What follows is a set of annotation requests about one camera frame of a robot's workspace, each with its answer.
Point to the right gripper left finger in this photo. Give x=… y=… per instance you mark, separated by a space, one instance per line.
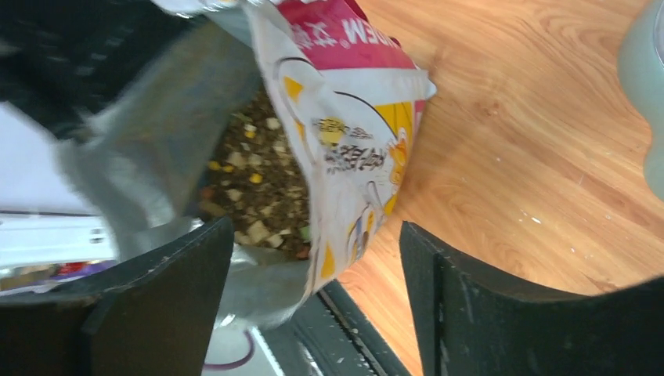
x=150 y=315

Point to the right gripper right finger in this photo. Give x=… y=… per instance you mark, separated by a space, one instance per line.
x=472 y=318

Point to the pet food bag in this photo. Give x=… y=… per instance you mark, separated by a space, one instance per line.
x=301 y=113

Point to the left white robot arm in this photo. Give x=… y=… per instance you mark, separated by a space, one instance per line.
x=65 y=61

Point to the grey double pet bowl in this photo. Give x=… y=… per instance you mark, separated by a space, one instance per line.
x=640 y=71

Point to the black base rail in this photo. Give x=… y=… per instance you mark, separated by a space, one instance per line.
x=341 y=339

